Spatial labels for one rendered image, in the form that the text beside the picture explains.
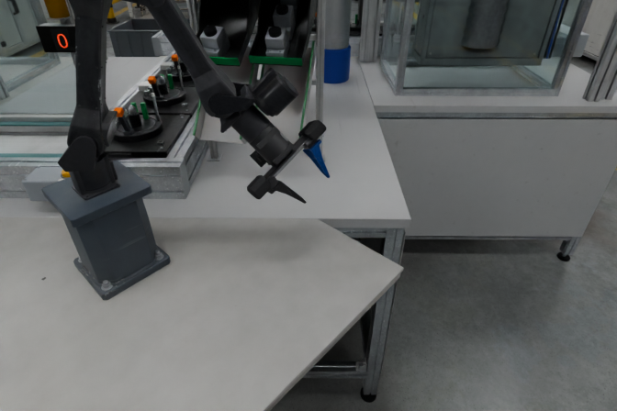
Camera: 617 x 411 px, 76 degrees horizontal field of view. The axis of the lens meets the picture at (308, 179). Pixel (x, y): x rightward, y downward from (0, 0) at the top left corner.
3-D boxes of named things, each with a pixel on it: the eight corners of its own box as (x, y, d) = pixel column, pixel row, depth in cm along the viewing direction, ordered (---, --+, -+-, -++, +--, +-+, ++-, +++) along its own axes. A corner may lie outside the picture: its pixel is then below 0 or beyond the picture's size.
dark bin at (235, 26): (240, 66, 95) (232, 41, 89) (188, 63, 97) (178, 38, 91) (265, -4, 109) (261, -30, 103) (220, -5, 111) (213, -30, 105)
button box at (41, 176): (115, 202, 97) (107, 181, 94) (29, 201, 97) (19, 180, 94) (126, 186, 103) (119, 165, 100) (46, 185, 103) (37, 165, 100)
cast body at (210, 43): (220, 63, 95) (212, 38, 90) (204, 61, 96) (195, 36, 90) (233, 40, 100) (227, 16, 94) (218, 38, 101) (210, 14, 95)
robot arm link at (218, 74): (61, -33, 52) (131, -73, 51) (80, -39, 59) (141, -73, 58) (189, 139, 68) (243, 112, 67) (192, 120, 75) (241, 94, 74)
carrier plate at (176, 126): (167, 158, 105) (166, 150, 104) (78, 158, 105) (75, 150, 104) (191, 120, 125) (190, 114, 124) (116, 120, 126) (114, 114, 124)
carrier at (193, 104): (192, 118, 127) (185, 80, 120) (117, 118, 127) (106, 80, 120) (208, 92, 147) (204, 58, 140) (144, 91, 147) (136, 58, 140)
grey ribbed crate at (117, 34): (200, 63, 288) (196, 30, 275) (115, 63, 288) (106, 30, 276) (212, 48, 324) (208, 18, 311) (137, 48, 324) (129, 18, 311)
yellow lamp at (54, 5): (64, 18, 106) (58, -2, 104) (45, 17, 106) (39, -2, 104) (73, 15, 111) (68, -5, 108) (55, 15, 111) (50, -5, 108)
